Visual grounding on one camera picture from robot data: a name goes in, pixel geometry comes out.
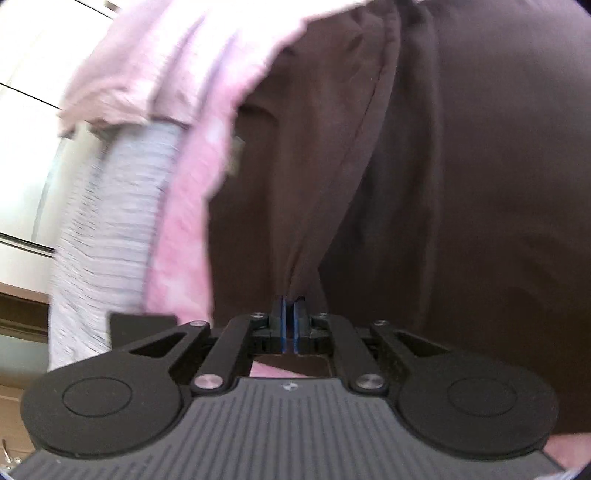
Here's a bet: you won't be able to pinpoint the pink fluffy blanket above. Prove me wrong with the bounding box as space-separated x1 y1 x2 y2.
145 23 583 476

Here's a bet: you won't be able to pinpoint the folded lilac blanket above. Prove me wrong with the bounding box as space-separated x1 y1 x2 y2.
58 0 416 139

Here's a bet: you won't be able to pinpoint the wooden cabinet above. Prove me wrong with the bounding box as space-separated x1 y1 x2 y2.
0 281 52 467

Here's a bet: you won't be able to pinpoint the grey striped bedsheet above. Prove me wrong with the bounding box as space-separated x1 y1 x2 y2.
48 121 184 371

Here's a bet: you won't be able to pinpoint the dark brown pants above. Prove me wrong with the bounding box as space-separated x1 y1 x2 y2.
110 0 591 439

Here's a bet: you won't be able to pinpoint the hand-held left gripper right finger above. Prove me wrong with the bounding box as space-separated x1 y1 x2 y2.
289 296 451 393

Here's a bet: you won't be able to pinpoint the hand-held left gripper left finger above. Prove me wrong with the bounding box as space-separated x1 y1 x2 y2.
130 298 287 394

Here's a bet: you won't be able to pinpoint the white wardrobe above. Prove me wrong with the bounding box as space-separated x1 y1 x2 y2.
0 0 118 298

